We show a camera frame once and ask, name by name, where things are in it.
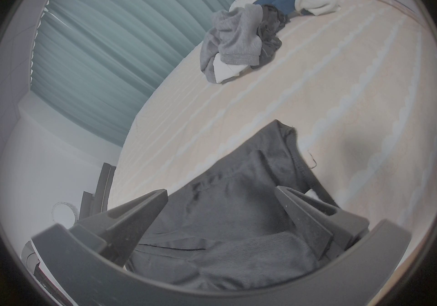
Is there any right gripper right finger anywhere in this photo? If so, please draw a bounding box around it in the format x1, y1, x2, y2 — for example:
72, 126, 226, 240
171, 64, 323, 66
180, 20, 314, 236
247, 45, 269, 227
275, 186, 369, 261

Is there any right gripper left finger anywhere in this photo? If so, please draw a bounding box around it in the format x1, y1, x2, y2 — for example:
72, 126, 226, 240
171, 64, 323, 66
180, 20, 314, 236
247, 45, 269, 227
73, 189, 168, 266

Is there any black T-shirt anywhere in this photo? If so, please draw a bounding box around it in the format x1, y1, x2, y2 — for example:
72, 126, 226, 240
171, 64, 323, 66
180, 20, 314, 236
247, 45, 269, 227
124, 119, 346, 291

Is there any bed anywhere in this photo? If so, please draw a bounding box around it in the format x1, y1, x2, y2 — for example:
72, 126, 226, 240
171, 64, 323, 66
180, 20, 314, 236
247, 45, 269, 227
107, 0, 434, 285

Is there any white garment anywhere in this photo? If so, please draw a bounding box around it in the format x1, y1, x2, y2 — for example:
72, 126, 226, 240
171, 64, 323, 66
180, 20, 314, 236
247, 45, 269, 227
213, 54, 250, 84

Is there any blue-green curtain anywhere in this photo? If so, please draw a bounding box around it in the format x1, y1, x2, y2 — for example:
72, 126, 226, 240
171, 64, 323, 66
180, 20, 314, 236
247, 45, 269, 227
31, 0, 244, 148

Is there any black garment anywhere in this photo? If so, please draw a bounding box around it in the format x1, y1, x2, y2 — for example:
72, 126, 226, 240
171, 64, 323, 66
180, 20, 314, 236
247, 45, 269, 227
251, 4, 291, 67

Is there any grey garment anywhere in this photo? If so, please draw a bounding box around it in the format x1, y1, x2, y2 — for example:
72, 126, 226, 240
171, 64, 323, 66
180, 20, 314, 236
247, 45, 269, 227
200, 4, 264, 85

